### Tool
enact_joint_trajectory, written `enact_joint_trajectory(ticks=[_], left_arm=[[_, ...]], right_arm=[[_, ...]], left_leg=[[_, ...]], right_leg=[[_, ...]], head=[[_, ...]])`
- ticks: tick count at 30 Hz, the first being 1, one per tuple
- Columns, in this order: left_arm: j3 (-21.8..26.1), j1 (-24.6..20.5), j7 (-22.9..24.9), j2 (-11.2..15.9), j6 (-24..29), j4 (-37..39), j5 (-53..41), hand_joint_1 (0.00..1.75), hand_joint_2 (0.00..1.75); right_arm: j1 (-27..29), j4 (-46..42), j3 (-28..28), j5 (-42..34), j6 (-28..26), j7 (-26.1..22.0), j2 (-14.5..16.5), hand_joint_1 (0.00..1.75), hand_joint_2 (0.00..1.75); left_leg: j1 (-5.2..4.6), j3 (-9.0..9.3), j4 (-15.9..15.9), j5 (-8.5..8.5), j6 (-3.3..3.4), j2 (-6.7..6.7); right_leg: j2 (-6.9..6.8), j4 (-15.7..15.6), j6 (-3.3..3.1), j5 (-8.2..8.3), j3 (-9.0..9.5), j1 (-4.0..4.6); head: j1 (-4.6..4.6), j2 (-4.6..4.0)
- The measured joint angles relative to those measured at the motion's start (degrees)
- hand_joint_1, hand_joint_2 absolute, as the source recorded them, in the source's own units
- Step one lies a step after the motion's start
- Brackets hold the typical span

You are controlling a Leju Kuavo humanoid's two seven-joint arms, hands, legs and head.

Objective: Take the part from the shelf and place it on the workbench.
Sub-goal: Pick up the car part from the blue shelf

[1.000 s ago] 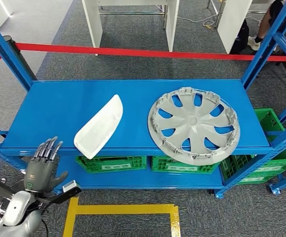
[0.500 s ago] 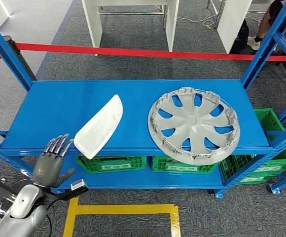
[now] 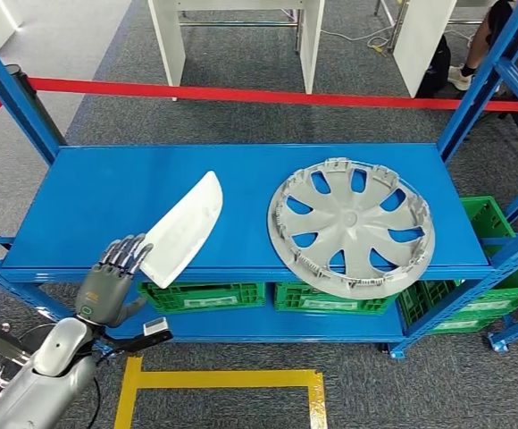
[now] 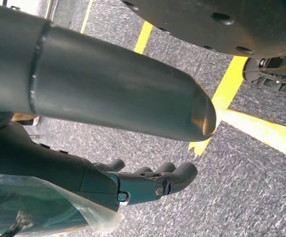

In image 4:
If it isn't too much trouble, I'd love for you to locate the clear plastic film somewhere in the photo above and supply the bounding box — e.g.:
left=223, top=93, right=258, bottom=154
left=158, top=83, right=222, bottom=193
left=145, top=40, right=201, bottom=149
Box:
left=0, top=174, right=122, bottom=237

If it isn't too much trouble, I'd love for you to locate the dark robot leg shell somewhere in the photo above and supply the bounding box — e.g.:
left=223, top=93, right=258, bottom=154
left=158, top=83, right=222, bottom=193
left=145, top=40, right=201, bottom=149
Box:
left=119, top=0, right=286, bottom=59

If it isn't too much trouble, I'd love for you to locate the robot foot with beige sole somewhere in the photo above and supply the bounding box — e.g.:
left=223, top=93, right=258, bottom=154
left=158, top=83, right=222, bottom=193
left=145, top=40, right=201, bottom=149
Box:
left=243, top=54, right=286, bottom=100

